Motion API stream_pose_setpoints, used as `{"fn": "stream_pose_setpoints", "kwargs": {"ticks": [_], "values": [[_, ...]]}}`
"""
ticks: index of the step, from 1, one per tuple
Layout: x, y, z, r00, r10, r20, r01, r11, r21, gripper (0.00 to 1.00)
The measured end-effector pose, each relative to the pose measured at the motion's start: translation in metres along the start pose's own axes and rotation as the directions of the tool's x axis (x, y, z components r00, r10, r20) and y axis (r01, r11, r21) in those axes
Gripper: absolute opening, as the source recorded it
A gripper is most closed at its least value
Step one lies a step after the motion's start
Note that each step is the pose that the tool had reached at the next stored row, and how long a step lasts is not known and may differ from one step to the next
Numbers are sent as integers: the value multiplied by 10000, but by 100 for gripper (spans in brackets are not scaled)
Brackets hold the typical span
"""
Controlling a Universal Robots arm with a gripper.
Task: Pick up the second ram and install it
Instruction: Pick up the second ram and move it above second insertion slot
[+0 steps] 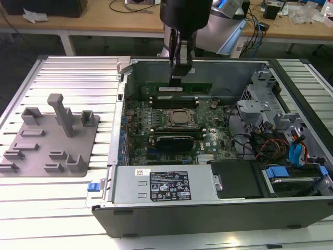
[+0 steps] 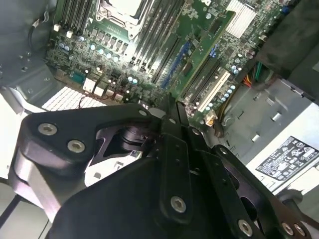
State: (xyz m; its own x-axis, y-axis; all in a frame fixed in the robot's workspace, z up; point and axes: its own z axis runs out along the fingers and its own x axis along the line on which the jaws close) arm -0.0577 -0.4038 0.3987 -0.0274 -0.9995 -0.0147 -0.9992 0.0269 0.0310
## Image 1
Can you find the green motherboard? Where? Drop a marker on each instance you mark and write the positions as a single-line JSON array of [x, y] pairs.
[[216, 140]]

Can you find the hard disk in blue carrier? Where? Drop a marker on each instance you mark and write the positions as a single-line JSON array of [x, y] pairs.
[[291, 179]]

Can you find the grey metal drive cage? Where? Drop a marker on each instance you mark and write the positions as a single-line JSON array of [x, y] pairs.
[[256, 106]]

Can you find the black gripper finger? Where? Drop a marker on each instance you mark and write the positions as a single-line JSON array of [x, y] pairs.
[[179, 69]]

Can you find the wooden desk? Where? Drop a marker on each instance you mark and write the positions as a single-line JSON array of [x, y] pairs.
[[78, 24]]

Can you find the crumpled white paper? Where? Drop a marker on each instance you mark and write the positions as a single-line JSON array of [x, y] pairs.
[[33, 15]]

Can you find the large black box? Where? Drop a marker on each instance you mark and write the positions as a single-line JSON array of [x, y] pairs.
[[44, 6]]

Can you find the small black box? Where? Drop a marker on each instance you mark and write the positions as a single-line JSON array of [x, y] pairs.
[[270, 11]]

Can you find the silver CPU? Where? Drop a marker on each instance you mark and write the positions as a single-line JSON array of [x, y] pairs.
[[180, 117]]

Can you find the white power strip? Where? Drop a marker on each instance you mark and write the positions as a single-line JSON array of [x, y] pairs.
[[238, 49]]

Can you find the black graphics card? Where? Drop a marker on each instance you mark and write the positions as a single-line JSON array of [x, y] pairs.
[[174, 143]]

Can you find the grey case hinge bracket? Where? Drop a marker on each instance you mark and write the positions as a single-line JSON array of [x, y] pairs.
[[122, 63]]

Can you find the open black PC case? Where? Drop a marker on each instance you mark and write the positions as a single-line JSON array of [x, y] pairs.
[[182, 218]]

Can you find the clear plastic bags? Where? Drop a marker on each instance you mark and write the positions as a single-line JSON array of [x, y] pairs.
[[304, 17]]

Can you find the grey parts rack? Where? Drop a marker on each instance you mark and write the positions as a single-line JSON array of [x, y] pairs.
[[86, 145]]

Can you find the grey power supply with labels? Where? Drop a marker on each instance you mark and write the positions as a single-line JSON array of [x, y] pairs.
[[130, 185]]

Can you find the round coin battery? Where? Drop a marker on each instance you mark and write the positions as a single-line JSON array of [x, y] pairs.
[[213, 105]]

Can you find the green RAM stick white label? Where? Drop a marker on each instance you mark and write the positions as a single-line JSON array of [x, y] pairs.
[[199, 87]]

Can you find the small black adapter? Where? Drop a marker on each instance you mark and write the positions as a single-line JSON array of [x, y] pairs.
[[264, 26]]

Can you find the silver heat sink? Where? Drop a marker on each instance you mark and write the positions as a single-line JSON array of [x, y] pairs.
[[206, 159]]

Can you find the blue case latch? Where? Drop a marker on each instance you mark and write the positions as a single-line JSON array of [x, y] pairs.
[[93, 187]]

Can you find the black RAM slot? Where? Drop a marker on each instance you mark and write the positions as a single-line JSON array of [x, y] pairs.
[[174, 98], [171, 127], [174, 104]]

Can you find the black drive bay cover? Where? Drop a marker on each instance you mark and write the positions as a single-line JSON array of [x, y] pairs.
[[236, 179]]

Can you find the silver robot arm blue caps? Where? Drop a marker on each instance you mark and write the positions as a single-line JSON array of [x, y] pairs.
[[221, 28]]

